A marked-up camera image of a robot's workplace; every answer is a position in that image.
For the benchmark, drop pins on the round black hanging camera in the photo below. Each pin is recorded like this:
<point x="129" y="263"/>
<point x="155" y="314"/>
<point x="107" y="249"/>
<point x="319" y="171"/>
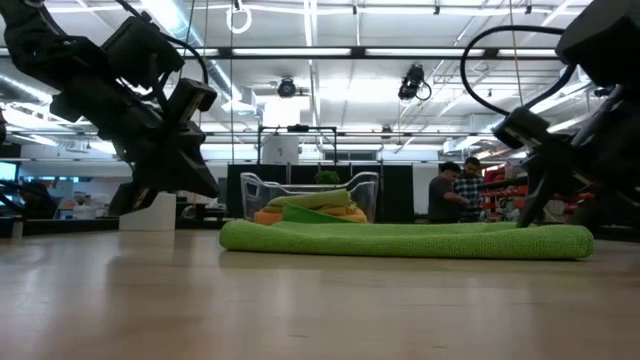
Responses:
<point x="286" y="88"/>

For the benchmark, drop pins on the small green background plant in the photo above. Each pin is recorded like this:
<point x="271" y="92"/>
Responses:
<point x="327" y="177"/>

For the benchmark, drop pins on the black overhead frame beam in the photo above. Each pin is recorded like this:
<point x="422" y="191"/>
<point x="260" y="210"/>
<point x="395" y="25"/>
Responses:
<point x="357" y="52"/>

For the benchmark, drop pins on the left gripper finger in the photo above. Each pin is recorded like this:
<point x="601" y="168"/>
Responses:
<point x="132" y="200"/>
<point x="197" y="182"/>

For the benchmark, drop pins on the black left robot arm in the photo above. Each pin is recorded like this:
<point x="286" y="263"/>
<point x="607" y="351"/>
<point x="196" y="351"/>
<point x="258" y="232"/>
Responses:
<point x="50" y="45"/>

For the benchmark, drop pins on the shelving rack with bins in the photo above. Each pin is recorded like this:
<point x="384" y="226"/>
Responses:
<point x="500" y="197"/>

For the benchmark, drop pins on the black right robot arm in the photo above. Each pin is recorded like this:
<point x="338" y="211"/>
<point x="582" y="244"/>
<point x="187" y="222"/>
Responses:
<point x="610" y="40"/>

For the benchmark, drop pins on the computer monitor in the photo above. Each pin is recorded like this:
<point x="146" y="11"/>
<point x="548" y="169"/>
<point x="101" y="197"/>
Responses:
<point x="7" y="171"/>

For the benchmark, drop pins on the orange microfiber towel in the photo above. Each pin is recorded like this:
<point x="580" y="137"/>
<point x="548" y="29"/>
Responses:
<point x="267" y="217"/>

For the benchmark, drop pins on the clear plastic bin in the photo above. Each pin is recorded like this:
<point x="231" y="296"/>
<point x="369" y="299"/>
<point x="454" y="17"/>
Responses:
<point x="250" y="195"/>

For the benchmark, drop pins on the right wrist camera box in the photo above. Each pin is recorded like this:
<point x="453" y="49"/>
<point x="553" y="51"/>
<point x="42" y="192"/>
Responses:
<point x="522" y="129"/>

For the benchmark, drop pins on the black stand frame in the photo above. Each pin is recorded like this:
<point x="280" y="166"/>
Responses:
<point x="298" y="128"/>

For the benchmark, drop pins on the white box on stand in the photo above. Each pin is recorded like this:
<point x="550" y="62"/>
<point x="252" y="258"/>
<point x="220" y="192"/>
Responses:
<point x="280" y="150"/>

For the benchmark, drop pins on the yellow microfiber towel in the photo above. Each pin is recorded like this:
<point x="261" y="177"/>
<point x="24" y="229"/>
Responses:
<point x="340" y="210"/>

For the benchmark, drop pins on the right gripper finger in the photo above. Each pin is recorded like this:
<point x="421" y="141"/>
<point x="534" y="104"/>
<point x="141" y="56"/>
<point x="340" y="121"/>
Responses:
<point x="537" y="197"/>
<point x="587" y="210"/>

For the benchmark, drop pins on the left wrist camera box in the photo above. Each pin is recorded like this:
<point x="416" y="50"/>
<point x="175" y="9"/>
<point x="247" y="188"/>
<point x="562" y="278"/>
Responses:
<point x="192" y="100"/>

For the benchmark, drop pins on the green microfiber towel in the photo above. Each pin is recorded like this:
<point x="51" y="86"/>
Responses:
<point x="315" y="199"/>
<point x="400" y="240"/>

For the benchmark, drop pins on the person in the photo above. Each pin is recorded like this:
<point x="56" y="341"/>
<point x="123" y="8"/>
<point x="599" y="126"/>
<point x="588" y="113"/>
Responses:
<point x="442" y="197"/>
<point x="472" y="187"/>
<point x="37" y="200"/>

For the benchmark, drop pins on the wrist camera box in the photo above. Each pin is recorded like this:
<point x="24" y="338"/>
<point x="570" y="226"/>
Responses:
<point x="192" y="100"/>
<point x="522" y="129"/>

